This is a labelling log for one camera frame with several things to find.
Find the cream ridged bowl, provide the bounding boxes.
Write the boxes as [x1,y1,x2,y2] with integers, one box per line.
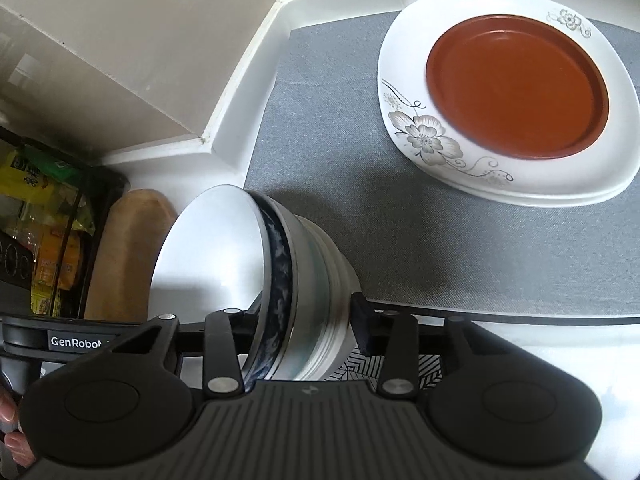
[295,215,362,379]

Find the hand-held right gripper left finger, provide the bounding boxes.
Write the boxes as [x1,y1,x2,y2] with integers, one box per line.
[107,296,265,402]

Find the orange packet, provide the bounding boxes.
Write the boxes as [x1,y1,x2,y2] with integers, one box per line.
[31,225,84,294]

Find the yellow green packet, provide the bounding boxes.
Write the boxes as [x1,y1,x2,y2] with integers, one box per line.
[0,144,96,237]

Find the grey table mat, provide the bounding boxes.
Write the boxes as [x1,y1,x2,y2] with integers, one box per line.
[243,10,640,318]

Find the black wire rack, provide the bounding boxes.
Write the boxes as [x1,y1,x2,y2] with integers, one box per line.
[0,125,132,320]

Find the brown round plate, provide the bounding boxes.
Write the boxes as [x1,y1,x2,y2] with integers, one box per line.
[426,14,610,160]

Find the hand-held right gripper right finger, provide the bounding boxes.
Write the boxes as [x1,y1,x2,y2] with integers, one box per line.
[351,292,507,402]

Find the black white patterned cloth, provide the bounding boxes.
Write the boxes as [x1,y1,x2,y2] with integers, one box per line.
[334,352,447,392]

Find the person's left hand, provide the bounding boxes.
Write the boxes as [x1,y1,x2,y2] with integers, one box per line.
[0,391,37,467]

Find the white bowl with blue pattern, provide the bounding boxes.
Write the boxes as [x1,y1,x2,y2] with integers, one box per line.
[148,185,297,382]

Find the wooden cutting board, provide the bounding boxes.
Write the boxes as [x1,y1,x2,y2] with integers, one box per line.
[83,189,179,322]

